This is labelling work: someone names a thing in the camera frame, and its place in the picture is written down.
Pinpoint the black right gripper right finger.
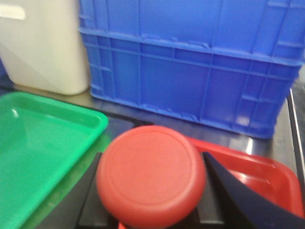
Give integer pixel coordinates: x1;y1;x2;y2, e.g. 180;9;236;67
203;152;305;229

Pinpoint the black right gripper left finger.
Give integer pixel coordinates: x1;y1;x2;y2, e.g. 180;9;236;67
76;153;119;229

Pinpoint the red mushroom push button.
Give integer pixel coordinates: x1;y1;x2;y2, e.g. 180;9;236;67
96;125;206;229

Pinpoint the red plastic tray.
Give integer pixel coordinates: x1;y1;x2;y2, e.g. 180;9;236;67
187;137;305;218

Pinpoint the green plastic tray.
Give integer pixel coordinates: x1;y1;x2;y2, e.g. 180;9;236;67
0;92;108;229

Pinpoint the lower stacked blue crate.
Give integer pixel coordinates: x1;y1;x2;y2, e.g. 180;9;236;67
81;31;301;138

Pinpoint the stacked blue crate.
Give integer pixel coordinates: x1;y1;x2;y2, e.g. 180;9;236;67
79;0;305;65
81;31;301;138

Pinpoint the cream plastic tub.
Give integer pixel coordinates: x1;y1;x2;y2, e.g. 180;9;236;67
0;0;90;95

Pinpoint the upper stacked blue crate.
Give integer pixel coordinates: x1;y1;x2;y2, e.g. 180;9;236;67
79;0;305;65

